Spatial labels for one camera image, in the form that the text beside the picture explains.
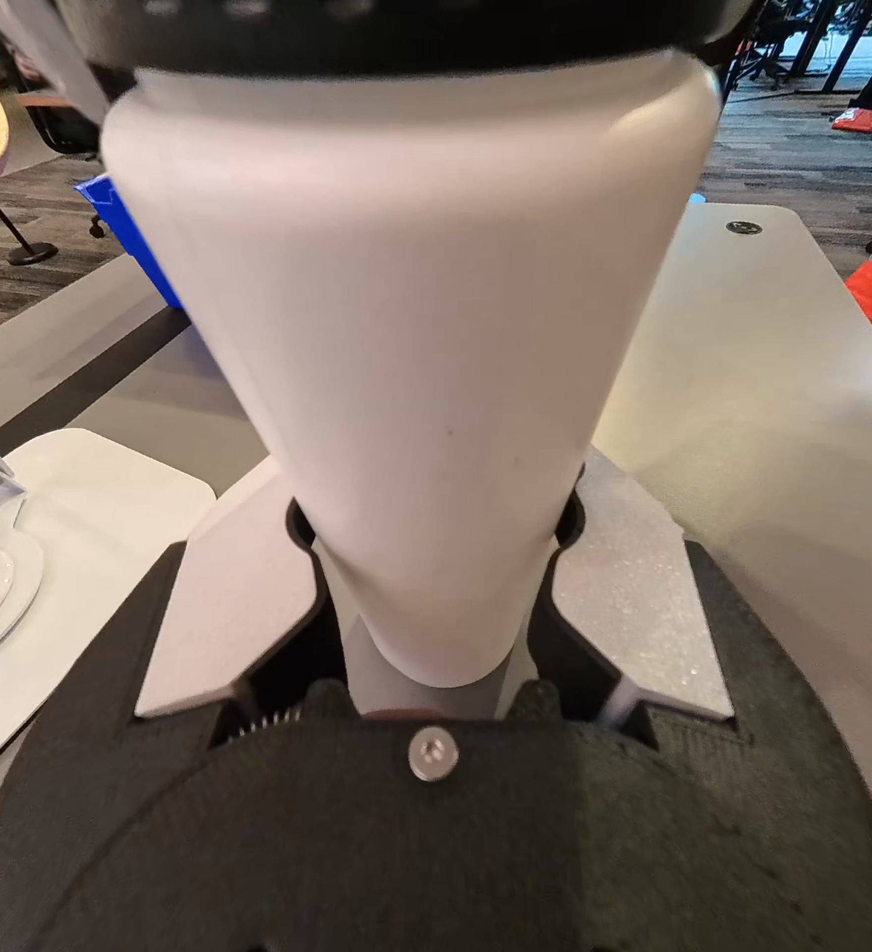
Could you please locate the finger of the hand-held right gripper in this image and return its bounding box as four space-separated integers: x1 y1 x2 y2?
0 0 117 127

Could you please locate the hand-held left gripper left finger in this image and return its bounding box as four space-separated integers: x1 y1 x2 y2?
134 459 333 722

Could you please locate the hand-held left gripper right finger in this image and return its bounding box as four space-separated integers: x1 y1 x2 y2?
532 451 736 727

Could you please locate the blue plastic bin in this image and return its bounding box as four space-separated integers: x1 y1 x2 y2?
75 173 184 312

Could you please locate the black bottle lid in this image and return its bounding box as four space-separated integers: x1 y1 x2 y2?
50 0 764 78

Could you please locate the white bottle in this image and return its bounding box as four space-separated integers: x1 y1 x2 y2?
100 48 723 690

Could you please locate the black round base pole stand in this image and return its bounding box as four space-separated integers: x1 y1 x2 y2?
0 191 59 267

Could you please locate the wooden top desk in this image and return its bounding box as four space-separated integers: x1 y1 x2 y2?
764 0 872 93

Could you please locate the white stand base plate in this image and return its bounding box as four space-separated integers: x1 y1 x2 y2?
0 429 218 792

